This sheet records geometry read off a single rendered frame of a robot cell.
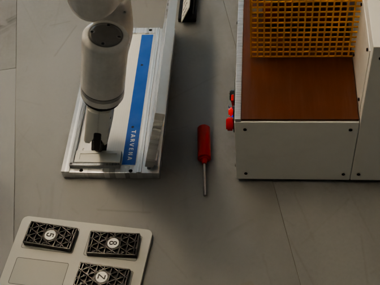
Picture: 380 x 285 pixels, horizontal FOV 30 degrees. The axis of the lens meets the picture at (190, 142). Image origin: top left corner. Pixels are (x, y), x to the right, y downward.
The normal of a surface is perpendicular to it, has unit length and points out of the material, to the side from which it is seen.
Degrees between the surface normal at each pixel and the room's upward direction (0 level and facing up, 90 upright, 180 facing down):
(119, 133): 0
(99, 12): 97
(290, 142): 90
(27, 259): 0
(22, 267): 0
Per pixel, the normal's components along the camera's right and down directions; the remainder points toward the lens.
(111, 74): 0.37, 0.77
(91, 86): -0.44, 0.67
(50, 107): -0.07, -0.62
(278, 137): -0.07, 0.78
